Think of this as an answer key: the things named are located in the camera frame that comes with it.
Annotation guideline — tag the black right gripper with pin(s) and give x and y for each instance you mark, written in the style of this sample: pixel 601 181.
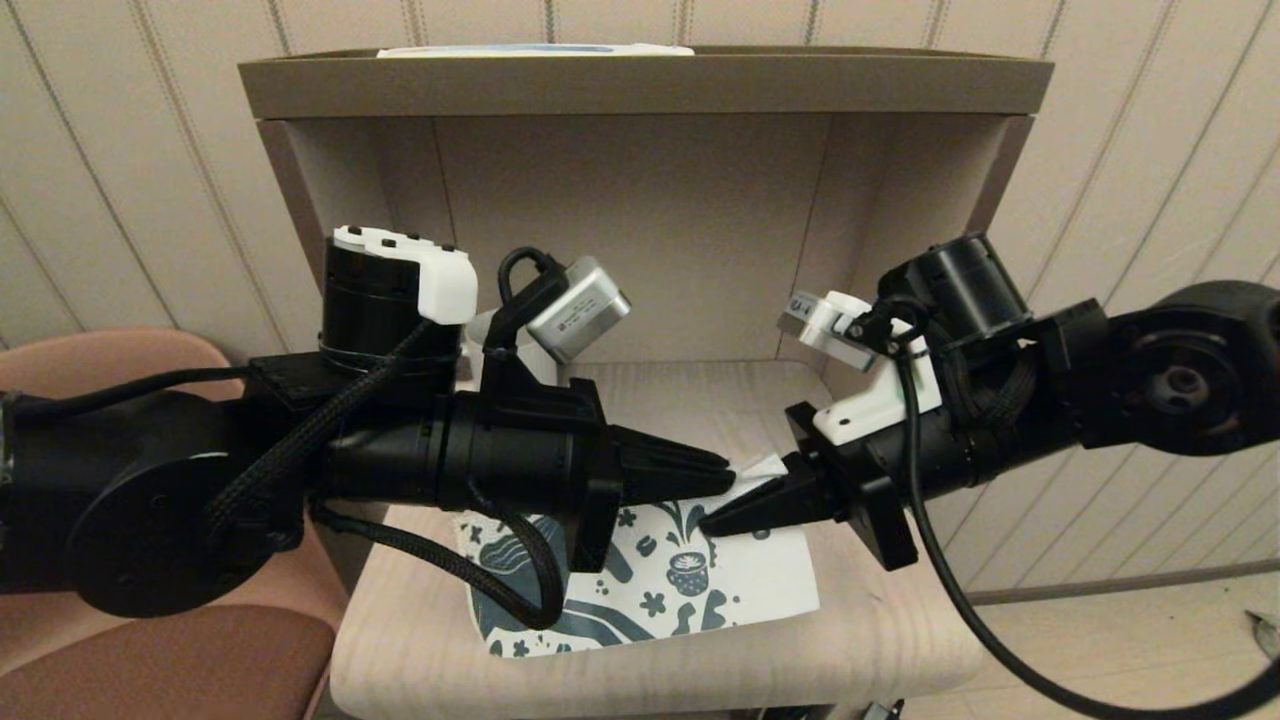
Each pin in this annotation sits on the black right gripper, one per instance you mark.
pixel 880 470

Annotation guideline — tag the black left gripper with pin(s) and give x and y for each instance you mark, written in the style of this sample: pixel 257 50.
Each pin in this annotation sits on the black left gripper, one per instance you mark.
pixel 530 450

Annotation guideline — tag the white horse-print zipper pouch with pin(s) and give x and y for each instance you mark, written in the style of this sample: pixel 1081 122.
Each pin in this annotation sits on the white horse-print zipper pouch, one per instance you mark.
pixel 740 580

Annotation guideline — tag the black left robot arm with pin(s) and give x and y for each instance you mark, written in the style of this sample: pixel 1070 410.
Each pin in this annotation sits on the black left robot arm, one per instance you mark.
pixel 120 500

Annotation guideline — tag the white ribbed ceramic mug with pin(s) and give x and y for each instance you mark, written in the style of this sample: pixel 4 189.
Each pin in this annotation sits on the white ribbed ceramic mug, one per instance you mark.
pixel 480 335

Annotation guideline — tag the brown open shelf cabinet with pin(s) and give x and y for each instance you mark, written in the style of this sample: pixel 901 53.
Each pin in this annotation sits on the brown open shelf cabinet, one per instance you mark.
pixel 640 180

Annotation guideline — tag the brown baseboard strip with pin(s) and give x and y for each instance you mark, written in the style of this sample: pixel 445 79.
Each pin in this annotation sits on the brown baseboard strip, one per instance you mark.
pixel 1150 580

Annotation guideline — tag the flat white and blue box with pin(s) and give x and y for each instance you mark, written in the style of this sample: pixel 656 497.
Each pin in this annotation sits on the flat white and blue box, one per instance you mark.
pixel 530 50

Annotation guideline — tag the brown shell chair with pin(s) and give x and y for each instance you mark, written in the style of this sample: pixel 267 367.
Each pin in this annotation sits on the brown shell chair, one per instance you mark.
pixel 150 680

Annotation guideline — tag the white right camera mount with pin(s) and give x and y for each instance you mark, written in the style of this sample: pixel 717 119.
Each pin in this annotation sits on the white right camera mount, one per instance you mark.
pixel 880 400

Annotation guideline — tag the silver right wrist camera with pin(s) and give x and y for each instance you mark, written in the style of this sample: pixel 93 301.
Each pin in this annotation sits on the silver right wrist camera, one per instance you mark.
pixel 825 320

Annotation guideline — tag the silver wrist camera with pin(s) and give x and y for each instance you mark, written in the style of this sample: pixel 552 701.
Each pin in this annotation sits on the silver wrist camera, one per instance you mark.
pixel 580 310
pixel 825 320

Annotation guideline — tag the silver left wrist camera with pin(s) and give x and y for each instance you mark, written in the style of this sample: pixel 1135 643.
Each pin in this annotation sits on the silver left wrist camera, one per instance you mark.
pixel 580 310

